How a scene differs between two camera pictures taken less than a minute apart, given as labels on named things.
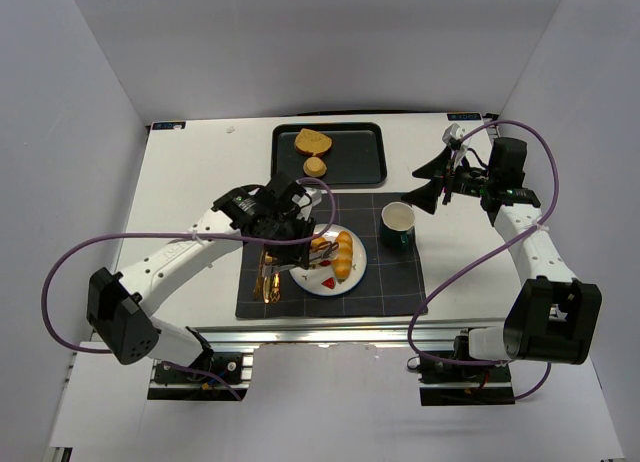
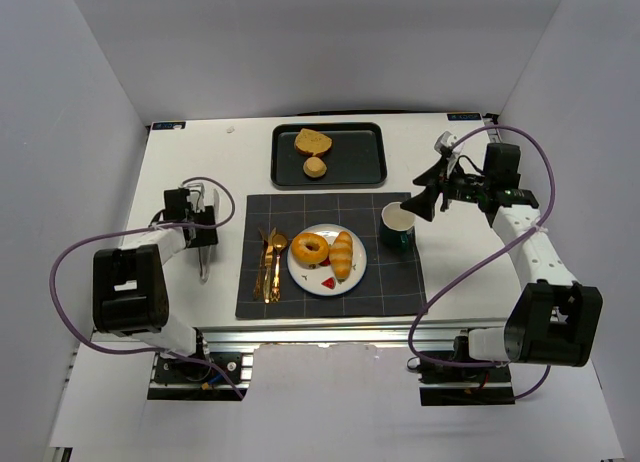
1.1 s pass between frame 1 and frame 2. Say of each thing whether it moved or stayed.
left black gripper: moved
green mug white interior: stayed
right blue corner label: stayed
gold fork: stayed
